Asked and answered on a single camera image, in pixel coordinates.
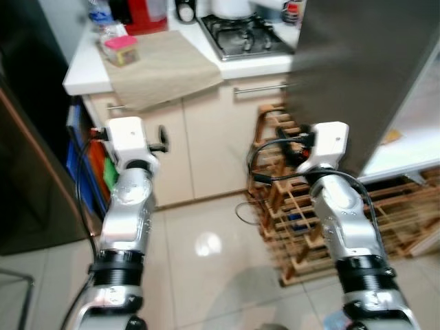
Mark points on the white shelved cabinet interior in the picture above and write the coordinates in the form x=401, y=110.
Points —
x=412, y=137

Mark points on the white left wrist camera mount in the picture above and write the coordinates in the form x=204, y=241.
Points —
x=127, y=137

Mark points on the yellow packet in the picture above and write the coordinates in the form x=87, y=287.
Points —
x=392, y=137

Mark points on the green flat board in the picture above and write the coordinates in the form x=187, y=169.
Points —
x=110, y=179

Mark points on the clear plastic water bottle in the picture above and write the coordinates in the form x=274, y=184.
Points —
x=103, y=14

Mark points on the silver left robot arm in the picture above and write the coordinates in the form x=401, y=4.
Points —
x=127, y=206

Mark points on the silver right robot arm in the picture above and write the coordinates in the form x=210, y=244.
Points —
x=344, y=220

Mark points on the orange flat board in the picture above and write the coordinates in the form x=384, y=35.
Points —
x=97, y=179

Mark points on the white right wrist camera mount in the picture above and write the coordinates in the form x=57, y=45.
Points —
x=330, y=144

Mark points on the pink lid food container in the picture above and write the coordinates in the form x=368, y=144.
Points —
x=122, y=48

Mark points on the grey door panel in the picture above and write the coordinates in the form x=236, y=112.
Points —
x=357, y=69

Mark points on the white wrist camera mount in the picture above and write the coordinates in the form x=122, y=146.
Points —
x=330, y=144
x=127, y=137

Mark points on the steel gas stove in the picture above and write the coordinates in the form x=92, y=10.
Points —
x=240, y=41

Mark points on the beige kitchen cabinet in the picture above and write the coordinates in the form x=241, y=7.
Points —
x=206, y=151

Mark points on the red and white can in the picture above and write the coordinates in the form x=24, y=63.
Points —
x=292, y=10

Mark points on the red coffee machine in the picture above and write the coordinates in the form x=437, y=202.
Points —
x=144, y=17

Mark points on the white cooking pot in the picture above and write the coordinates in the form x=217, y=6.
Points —
x=234, y=7

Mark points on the wooden wine rack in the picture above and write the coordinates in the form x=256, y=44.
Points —
x=289, y=234

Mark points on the beige woven cloth mat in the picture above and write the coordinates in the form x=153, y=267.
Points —
x=165, y=69

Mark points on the blue flat board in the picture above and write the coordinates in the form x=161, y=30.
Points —
x=74, y=165

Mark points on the dark stainless steel fridge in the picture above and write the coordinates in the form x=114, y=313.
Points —
x=27, y=137

